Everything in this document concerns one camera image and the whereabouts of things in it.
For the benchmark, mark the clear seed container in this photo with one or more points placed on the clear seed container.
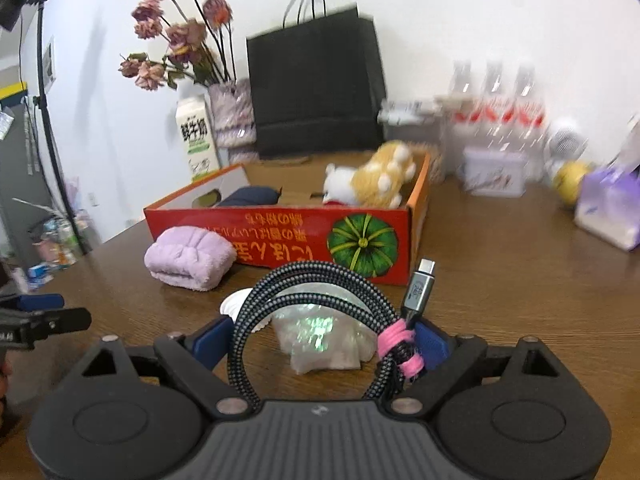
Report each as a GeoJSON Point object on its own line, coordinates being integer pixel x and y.
{"type": "Point", "coordinates": [432, 132]}

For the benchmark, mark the yellow white plush dog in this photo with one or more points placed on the yellow white plush dog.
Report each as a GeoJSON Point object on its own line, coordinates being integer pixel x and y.
{"type": "Point", "coordinates": [370, 175]}

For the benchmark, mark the white scalloped dish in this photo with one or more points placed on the white scalloped dish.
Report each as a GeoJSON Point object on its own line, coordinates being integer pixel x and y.
{"type": "Point", "coordinates": [232, 305]}

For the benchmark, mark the dried pink flower bouquet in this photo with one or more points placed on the dried pink flower bouquet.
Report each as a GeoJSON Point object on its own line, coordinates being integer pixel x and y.
{"type": "Point", "coordinates": [187, 35]}

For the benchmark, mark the orange cardboard box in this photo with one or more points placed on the orange cardboard box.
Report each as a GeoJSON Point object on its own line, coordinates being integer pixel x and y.
{"type": "Point", "coordinates": [280, 240]}

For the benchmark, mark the fuzzy pink vase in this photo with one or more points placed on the fuzzy pink vase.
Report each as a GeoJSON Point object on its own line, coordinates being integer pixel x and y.
{"type": "Point", "coordinates": [230, 110]}

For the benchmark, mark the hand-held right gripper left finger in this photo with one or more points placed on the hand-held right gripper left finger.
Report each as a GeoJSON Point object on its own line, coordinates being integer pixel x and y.
{"type": "Point", "coordinates": [212, 342]}

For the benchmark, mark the white printed tin box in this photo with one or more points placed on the white printed tin box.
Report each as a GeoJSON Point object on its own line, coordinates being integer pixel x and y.
{"type": "Point", "coordinates": [495, 172]}

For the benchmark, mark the clear plastic bag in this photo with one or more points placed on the clear plastic bag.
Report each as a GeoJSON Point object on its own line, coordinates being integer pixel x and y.
{"type": "Point", "coordinates": [320, 340]}

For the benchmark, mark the pile of small colourful items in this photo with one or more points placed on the pile of small colourful items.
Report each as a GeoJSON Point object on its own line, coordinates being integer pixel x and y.
{"type": "Point", "coordinates": [50, 240]}

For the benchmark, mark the black tripod stand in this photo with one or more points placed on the black tripod stand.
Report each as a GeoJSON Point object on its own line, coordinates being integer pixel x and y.
{"type": "Point", "coordinates": [47, 125]}

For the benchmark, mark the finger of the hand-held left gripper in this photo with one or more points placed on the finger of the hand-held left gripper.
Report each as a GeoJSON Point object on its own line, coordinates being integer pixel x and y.
{"type": "Point", "coordinates": [40, 302]}
{"type": "Point", "coordinates": [60, 322]}

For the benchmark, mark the dark blue pouch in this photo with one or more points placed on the dark blue pouch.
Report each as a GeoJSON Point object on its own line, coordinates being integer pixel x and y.
{"type": "Point", "coordinates": [247, 196]}

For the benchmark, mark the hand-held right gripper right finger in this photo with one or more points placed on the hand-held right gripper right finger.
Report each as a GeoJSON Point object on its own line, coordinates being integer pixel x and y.
{"type": "Point", "coordinates": [432, 345]}

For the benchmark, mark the purple tissue pack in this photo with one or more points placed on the purple tissue pack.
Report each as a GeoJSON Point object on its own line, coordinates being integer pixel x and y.
{"type": "Point", "coordinates": [607, 210]}

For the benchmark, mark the black paper bag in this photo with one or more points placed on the black paper bag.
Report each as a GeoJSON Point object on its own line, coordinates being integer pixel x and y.
{"type": "Point", "coordinates": [315, 90]}

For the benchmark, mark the white milk carton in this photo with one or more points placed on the white milk carton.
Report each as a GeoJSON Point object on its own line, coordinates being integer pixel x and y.
{"type": "Point", "coordinates": [195, 135]}

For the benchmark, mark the folded purple towel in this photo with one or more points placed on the folded purple towel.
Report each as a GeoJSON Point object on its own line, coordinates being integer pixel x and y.
{"type": "Point", "coordinates": [190, 260]}

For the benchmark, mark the white paper box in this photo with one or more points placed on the white paper box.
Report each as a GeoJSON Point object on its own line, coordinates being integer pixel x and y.
{"type": "Point", "coordinates": [405, 110]}

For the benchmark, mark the yellow apple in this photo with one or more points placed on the yellow apple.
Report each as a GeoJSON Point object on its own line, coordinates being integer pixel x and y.
{"type": "Point", "coordinates": [572, 180]}

